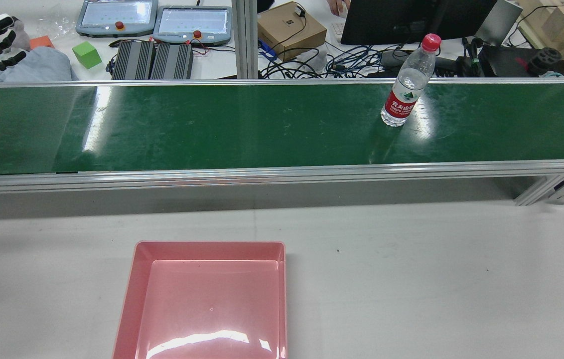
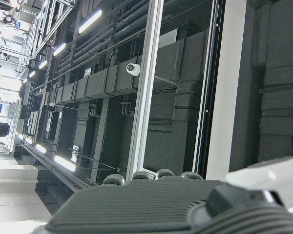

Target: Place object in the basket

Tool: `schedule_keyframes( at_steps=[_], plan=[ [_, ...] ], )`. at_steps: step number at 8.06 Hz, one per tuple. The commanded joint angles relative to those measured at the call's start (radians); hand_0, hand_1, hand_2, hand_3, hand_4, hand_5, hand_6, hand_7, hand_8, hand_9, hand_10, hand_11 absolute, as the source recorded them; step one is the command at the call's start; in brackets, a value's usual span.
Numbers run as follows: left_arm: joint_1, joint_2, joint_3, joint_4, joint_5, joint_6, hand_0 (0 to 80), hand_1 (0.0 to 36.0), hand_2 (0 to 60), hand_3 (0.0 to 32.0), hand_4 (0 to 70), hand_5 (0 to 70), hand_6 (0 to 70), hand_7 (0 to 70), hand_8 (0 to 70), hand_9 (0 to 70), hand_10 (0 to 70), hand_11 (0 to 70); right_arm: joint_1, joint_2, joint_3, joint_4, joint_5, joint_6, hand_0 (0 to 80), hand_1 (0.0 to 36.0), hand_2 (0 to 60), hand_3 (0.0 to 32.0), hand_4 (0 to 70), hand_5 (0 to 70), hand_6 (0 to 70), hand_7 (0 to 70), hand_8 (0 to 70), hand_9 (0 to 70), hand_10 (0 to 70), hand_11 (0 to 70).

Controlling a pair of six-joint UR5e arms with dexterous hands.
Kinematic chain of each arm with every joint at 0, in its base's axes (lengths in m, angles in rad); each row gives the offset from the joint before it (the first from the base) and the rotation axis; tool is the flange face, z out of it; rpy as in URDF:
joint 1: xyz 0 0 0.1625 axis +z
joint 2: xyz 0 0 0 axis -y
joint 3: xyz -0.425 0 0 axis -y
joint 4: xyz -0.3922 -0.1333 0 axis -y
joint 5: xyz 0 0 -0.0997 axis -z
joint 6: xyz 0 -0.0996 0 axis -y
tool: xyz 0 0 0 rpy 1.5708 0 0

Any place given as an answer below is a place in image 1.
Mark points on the black ribbed power supply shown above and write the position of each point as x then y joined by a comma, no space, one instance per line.
172,62
133,61

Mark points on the black laptop lid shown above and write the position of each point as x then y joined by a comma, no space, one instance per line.
411,20

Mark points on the white keyboard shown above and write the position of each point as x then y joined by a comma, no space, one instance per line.
338,31

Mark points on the grey teach pendant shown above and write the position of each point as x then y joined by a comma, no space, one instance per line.
115,15
192,25

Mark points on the blue-grey cloth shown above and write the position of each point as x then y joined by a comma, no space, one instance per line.
38,67

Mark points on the black roller device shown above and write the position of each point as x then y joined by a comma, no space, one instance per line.
544,60

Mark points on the orange block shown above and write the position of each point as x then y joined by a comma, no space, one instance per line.
42,42

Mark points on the person hand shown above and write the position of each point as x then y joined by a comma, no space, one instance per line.
339,6

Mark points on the green cube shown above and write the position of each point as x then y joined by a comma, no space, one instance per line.
86,55

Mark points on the grey flat panel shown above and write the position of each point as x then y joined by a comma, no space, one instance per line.
498,22

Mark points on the pink plastic basket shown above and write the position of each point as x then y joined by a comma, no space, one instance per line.
212,304

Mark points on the clear water bottle red label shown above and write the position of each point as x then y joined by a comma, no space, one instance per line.
406,89

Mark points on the green conveyor belt aluminium frame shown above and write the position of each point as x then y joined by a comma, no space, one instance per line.
262,124

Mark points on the brown cardboard box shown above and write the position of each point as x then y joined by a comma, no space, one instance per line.
289,27

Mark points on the clear plastic bag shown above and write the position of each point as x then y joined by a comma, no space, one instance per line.
318,59

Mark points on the aluminium frame post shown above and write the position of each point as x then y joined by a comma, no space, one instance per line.
244,40

